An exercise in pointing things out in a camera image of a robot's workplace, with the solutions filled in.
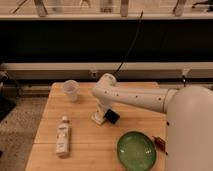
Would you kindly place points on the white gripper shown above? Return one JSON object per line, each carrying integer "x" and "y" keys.
{"x": 104, "y": 105}

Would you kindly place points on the black eraser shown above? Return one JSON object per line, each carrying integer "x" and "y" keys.
{"x": 111, "y": 116}

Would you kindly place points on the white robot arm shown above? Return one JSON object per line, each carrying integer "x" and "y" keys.
{"x": 189, "y": 116}

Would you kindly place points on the white sponge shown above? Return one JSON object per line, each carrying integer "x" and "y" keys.
{"x": 97, "y": 118}

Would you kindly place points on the clear plastic cup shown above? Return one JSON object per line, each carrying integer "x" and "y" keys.
{"x": 70, "y": 88}

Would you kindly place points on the white plastic bottle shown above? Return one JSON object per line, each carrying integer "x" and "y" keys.
{"x": 63, "y": 137}

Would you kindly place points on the green glass bowl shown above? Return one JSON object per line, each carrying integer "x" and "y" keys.
{"x": 136, "y": 151}

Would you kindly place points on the red brown small object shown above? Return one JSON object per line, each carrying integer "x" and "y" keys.
{"x": 160, "y": 143}

